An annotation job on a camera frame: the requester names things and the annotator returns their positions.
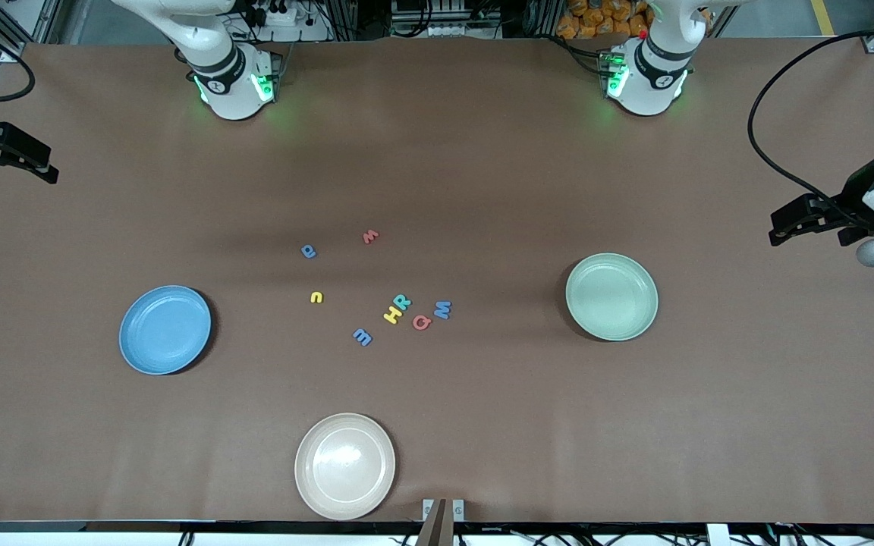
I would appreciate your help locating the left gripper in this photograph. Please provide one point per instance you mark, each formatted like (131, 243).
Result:
(853, 196)

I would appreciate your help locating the blue lowercase letter a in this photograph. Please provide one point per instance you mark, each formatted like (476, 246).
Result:
(308, 251)

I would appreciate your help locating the red lowercase letter m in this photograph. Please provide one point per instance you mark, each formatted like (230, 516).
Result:
(370, 236)

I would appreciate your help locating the blue lowercase letter m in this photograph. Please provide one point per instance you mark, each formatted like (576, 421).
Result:
(362, 337)

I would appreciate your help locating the blue capital letter M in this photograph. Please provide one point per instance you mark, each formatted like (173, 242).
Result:
(442, 309)

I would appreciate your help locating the yellow capital letter H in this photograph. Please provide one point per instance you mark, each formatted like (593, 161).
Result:
(394, 315)

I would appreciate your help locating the teal capital letter R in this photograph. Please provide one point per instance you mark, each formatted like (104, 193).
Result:
(402, 302)

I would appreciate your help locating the red capital letter Q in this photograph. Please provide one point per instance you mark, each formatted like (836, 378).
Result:
(416, 322)

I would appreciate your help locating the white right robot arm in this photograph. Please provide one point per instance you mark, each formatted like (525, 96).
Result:
(228, 76)

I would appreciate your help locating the blue plate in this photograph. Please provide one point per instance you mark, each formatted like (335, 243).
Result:
(156, 334)

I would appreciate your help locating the pale green plate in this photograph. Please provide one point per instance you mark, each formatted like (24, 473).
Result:
(611, 299)

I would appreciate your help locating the white power strip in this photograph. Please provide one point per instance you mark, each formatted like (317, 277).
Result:
(285, 15)

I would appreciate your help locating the orange packets pile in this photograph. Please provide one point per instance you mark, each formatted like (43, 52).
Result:
(589, 19)

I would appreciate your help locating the beige plate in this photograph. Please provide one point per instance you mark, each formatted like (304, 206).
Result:
(346, 466)

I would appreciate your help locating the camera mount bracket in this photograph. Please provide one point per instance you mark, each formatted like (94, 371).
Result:
(443, 523)

